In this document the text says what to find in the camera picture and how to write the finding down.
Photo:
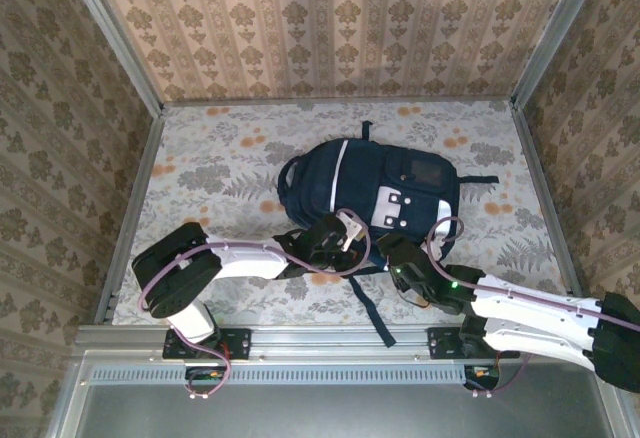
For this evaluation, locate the navy blue backpack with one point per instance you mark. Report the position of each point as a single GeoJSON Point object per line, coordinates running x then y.
{"type": "Point", "coordinates": [370, 183]}

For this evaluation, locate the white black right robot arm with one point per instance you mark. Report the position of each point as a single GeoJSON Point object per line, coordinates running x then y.
{"type": "Point", "coordinates": [540, 328]}

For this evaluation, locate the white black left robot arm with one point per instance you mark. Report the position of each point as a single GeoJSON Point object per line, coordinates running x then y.
{"type": "Point", "coordinates": [240, 258]}

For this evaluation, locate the wide aluminium extrusion beam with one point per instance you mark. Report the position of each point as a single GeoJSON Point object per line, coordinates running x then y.
{"type": "Point", "coordinates": [325, 340]}

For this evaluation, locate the floral table cloth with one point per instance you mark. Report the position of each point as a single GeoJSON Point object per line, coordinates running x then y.
{"type": "Point", "coordinates": [240, 303]}

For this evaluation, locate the grey metal panel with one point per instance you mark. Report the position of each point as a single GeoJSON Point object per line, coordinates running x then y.
{"type": "Point", "coordinates": [300, 413]}

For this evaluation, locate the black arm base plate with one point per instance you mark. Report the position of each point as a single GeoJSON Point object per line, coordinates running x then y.
{"type": "Point", "coordinates": [235, 344]}
{"type": "Point", "coordinates": [442, 344]}

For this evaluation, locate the thin aluminium rail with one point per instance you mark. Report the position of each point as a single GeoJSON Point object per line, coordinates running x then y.
{"type": "Point", "coordinates": [325, 100]}

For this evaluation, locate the aluminium side rail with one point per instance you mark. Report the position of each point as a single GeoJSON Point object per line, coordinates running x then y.
{"type": "Point", "coordinates": [548, 208]}
{"type": "Point", "coordinates": [134, 208]}

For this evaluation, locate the aluminium corner post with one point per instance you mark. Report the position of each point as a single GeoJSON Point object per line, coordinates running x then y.
{"type": "Point", "coordinates": [555, 33]}
{"type": "Point", "coordinates": [115, 43]}

